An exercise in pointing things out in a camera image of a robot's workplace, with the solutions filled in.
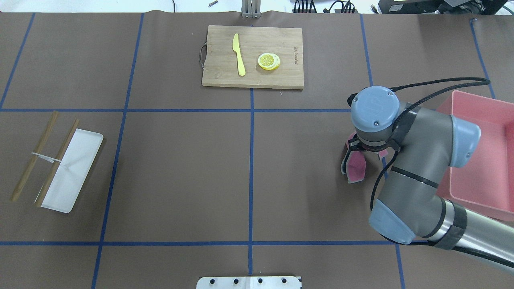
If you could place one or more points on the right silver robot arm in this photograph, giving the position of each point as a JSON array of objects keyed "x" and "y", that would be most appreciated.
[{"x": 425, "y": 143}]

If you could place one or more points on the wooden rack rod two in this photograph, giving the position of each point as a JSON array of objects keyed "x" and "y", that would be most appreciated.
[{"x": 56, "y": 163}]

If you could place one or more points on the pink grey cloth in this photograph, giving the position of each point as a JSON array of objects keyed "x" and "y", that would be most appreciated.
[{"x": 354, "y": 164}]

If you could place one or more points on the bamboo cutting board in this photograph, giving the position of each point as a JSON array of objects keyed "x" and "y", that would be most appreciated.
[{"x": 220, "y": 65}]

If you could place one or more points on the pink plastic bin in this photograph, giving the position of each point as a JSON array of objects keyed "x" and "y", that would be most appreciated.
[{"x": 485, "y": 184}]

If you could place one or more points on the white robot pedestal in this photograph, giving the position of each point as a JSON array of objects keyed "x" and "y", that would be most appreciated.
[{"x": 250, "y": 282}]

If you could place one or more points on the aluminium frame post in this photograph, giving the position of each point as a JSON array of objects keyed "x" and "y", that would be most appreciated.
[{"x": 251, "y": 9}]

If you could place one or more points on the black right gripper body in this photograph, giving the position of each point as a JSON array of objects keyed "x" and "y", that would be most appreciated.
[{"x": 355, "y": 147}]

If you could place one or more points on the yellow lemon slice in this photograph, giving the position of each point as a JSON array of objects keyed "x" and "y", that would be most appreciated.
[{"x": 269, "y": 61}]

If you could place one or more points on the yellow plastic knife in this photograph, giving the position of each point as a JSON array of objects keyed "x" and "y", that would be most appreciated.
[{"x": 236, "y": 48}]

